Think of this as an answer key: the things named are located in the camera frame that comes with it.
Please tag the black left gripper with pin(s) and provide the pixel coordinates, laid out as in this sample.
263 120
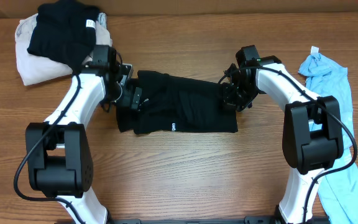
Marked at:
137 98

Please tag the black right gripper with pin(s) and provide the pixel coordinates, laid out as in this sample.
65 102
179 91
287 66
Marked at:
239 106

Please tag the black t-shirt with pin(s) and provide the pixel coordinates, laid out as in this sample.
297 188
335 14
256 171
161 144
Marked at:
176 104

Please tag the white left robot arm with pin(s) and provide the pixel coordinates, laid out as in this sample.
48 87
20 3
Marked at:
58 166

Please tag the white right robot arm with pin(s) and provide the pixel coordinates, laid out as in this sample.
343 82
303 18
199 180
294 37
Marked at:
312 130

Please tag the folded black garment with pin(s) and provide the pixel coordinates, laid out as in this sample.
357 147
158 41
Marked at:
65 32

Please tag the folded beige garment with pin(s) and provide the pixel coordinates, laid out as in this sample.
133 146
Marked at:
36 69

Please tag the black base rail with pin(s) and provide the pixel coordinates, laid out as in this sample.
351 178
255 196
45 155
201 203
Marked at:
179 221

